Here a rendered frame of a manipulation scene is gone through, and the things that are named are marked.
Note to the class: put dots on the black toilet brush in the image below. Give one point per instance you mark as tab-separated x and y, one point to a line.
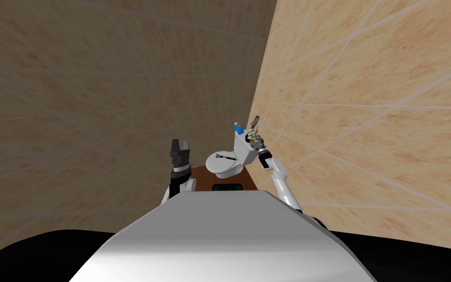
225	157

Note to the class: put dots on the grey brown small bottle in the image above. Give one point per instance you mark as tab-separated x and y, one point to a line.
255	122

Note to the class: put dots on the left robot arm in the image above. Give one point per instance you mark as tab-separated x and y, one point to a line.
181	178

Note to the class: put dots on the blue spray bottle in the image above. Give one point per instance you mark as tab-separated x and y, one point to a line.
239	129

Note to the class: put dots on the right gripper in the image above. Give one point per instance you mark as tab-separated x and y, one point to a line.
257	143

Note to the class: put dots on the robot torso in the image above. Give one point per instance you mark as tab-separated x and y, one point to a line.
217	235

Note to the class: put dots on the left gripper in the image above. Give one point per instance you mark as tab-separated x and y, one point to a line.
181	158

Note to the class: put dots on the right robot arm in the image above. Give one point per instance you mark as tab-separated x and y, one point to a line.
282	184

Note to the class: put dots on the white toilet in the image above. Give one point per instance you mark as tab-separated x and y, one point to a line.
231	158

